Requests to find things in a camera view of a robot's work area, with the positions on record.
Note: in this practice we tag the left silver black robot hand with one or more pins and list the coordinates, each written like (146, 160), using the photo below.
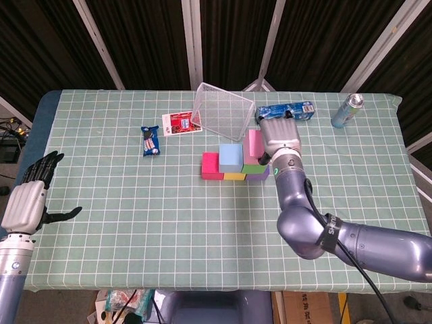
(25, 209)

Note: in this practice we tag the purple foam cube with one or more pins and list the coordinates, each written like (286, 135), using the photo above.
(258, 177)

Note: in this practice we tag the light blue foam cube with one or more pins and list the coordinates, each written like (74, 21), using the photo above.
(230, 157)

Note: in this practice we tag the small blue cookie packet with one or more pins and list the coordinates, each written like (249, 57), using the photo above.
(150, 141)

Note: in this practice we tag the white table leg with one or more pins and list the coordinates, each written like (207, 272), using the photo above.
(277, 307)

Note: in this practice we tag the black round floor object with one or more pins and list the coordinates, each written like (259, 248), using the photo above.
(4, 190)

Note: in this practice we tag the small black floor object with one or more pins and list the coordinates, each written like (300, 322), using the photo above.
(412, 302)

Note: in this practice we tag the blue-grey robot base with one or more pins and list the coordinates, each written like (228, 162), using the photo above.
(216, 307)

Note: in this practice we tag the white partition frame post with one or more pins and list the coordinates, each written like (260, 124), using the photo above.
(13, 109)
(192, 44)
(420, 143)
(270, 40)
(98, 44)
(381, 44)
(422, 177)

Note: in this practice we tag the red printed card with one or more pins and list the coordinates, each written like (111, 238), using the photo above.
(177, 123)

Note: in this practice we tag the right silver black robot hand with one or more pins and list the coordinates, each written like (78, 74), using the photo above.
(280, 135)

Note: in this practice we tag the yellow upright bar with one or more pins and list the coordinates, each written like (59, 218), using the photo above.
(342, 308)

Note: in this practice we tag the pink foam cube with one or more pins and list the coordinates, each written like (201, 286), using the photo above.
(253, 145)

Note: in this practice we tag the green checked tablecloth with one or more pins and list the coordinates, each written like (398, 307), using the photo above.
(168, 236)

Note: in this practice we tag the yellow foam cube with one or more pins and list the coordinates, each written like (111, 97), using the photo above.
(234, 176)

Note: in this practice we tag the dark pleated curtain backdrop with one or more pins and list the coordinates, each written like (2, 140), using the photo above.
(152, 40)

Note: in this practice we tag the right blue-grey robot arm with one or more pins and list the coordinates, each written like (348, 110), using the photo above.
(303, 229)

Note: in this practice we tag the blue cookie box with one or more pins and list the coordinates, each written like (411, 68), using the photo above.
(303, 109)

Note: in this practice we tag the green foam cube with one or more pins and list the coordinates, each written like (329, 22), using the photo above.
(251, 168)

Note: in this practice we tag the black equipment box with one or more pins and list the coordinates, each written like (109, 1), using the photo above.
(8, 152)

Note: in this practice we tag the pile of snack bags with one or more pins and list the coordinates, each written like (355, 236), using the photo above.
(114, 303)

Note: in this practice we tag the brown cardboard box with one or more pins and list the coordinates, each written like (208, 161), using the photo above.
(307, 308)

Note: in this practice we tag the crimson red foam cube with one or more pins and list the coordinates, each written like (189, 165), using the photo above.
(210, 165)

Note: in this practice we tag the tall light blue drink can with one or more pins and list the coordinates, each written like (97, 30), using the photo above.
(346, 113)

